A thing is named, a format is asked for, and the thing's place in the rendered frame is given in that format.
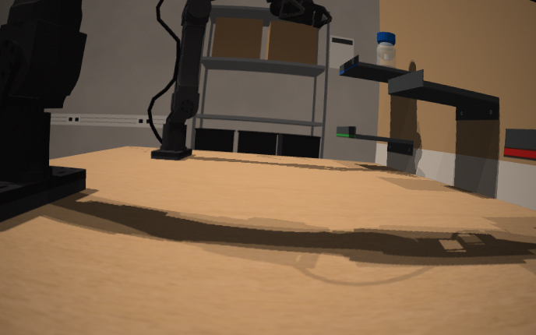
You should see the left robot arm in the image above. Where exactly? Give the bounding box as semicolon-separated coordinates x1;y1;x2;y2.
151;0;214;157

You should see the clear glass bottle with blue cap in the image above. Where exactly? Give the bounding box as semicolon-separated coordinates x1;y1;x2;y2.
377;32;396;68

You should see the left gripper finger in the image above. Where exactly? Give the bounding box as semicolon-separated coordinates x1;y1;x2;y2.
313;5;332;28
280;0;306;20

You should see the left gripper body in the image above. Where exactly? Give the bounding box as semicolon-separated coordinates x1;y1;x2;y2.
278;0;318;26

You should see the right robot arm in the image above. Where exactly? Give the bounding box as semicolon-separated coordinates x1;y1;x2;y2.
0;0;87;206

